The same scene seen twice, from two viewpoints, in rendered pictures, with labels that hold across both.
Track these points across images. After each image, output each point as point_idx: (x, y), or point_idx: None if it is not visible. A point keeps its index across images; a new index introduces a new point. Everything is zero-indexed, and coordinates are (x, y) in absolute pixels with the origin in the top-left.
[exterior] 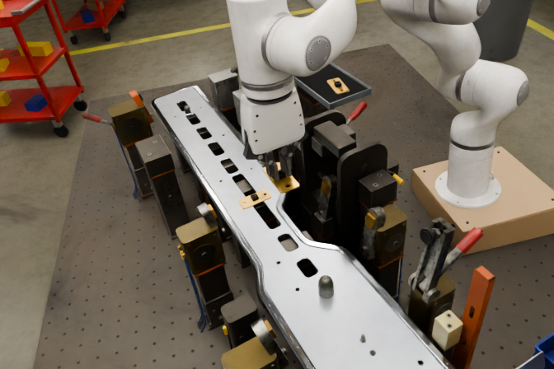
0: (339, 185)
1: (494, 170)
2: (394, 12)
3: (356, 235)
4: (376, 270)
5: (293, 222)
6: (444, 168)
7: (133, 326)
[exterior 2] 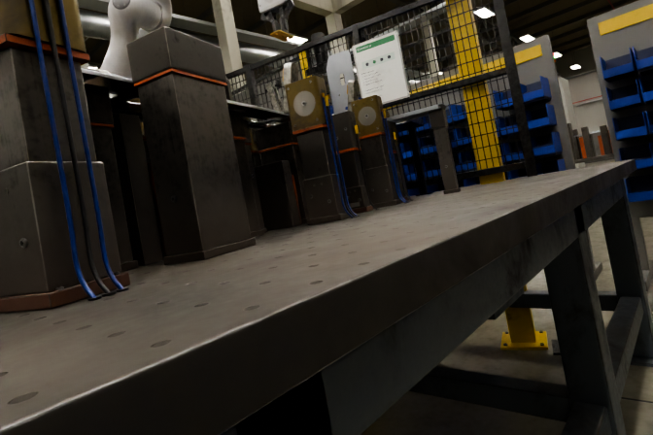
0: (231, 98)
1: None
2: (144, 12)
3: None
4: (259, 160)
5: (254, 123)
6: None
7: (410, 211)
